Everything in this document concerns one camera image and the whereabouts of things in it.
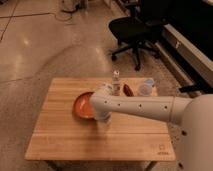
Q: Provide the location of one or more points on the orange ceramic bowl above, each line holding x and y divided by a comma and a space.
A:
82, 107

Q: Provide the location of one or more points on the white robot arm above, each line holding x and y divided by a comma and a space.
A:
193, 115

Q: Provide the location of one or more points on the dark red oval object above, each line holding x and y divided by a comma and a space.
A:
127, 91

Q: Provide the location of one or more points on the black office chair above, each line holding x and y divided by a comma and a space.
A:
144, 24

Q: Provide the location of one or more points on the wooden table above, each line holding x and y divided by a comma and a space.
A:
60, 135

